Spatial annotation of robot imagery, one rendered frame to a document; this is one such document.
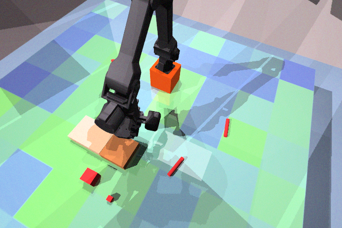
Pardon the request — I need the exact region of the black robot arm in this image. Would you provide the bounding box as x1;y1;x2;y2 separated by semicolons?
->
94;0;180;139

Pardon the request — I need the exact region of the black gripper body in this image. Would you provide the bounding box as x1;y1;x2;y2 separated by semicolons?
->
126;105;161;131

